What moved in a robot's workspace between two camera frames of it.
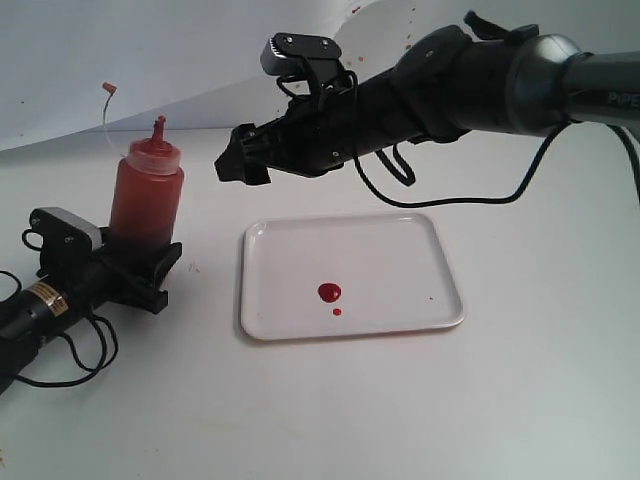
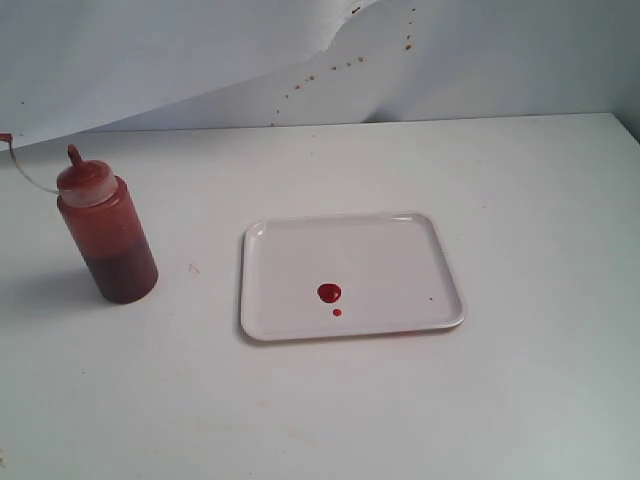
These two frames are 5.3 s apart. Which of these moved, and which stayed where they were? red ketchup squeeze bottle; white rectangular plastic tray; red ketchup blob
Moved: red ketchup squeeze bottle
Stayed: red ketchup blob; white rectangular plastic tray
